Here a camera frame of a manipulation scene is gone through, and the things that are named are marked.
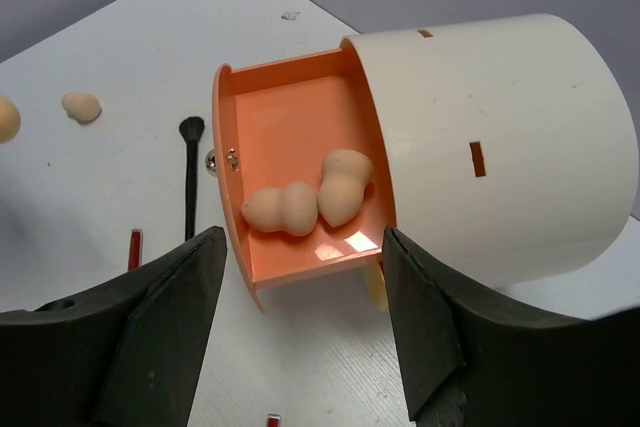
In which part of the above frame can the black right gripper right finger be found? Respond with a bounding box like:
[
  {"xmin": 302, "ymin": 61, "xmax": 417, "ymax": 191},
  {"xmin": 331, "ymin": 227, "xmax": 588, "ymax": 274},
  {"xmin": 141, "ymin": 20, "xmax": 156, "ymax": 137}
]
[{"xmin": 382, "ymin": 228, "xmax": 639, "ymax": 426}]

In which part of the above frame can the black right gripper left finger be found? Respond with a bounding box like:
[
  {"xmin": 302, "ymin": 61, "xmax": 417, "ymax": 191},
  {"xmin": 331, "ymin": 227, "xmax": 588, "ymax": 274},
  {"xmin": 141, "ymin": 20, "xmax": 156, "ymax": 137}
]
[{"xmin": 1, "ymin": 227, "xmax": 227, "ymax": 426}]

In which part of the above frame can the black powder brush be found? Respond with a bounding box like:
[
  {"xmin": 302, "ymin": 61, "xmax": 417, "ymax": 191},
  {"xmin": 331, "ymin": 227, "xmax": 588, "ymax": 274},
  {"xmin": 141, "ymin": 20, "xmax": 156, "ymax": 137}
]
[{"xmin": 179, "ymin": 116, "xmax": 205, "ymax": 241}]

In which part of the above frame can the beige gourd sponge in drawer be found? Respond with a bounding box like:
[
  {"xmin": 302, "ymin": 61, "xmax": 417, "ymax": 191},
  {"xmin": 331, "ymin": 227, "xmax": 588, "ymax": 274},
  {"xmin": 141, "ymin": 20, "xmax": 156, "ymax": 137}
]
[{"xmin": 318, "ymin": 149, "xmax": 373, "ymax": 227}]

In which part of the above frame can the beige gourd makeup sponge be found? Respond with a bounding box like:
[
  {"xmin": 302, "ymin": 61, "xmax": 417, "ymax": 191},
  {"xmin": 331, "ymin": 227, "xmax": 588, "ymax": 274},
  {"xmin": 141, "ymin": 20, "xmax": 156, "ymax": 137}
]
[{"xmin": 240, "ymin": 182, "xmax": 318, "ymax": 237}]

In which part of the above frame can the yellow teardrop makeup sponge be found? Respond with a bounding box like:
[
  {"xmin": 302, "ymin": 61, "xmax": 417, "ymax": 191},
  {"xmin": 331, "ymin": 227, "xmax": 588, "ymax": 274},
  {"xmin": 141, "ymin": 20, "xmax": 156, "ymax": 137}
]
[{"xmin": 0, "ymin": 95, "xmax": 21, "ymax": 144}]

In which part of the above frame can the small white paper scrap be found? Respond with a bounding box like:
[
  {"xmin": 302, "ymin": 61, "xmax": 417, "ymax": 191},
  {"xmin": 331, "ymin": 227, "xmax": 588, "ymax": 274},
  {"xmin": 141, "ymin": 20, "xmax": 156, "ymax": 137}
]
[{"xmin": 281, "ymin": 11, "xmax": 300, "ymax": 21}]

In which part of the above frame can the orange organizer drawer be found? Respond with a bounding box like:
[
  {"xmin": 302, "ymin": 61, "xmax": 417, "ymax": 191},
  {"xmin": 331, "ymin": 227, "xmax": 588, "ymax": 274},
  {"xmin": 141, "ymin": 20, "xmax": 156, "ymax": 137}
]
[{"xmin": 212, "ymin": 45, "xmax": 396, "ymax": 306}]

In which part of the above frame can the pink gourd makeup sponge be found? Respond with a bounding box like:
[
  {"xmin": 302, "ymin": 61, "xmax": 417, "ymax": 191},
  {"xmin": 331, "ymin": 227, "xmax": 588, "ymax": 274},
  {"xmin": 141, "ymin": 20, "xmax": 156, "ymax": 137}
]
[{"xmin": 61, "ymin": 92, "xmax": 102, "ymax": 123}]

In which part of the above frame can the cream cylindrical makeup organizer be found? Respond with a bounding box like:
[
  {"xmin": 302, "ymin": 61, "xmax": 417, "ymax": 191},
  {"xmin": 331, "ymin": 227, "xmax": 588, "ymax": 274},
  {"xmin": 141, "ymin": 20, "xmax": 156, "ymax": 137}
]
[{"xmin": 342, "ymin": 14, "xmax": 639, "ymax": 288}]

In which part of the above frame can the red lip gloss tube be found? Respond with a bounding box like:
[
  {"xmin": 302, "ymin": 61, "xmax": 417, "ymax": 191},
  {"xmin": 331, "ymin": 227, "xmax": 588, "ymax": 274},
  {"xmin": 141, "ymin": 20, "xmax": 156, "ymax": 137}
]
[
  {"xmin": 127, "ymin": 229, "xmax": 143, "ymax": 271},
  {"xmin": 265, "ymin": 413, "xmax": 282, "ymax": 427}
]

